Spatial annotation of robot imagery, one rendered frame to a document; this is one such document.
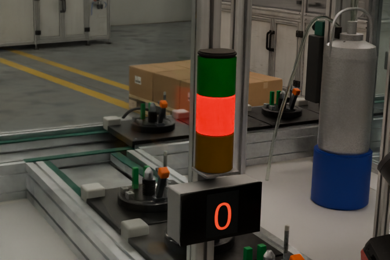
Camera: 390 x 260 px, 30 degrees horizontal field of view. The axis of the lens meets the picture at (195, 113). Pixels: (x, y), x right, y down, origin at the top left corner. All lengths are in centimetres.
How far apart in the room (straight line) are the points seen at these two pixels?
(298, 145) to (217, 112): 148
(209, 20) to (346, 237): 98
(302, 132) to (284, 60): 470
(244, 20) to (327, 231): 64
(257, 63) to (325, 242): 565
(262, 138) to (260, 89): 376
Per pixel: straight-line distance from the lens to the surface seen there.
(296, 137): 238
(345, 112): 191
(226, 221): 97
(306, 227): 185
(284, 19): 701
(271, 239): 151
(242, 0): 206
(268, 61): 720
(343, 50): 189
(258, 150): 230
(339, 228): 186
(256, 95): 603
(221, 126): 92
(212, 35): 94
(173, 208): 95
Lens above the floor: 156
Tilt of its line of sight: 14 degrees down
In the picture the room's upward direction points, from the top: 1 degrees clockwise
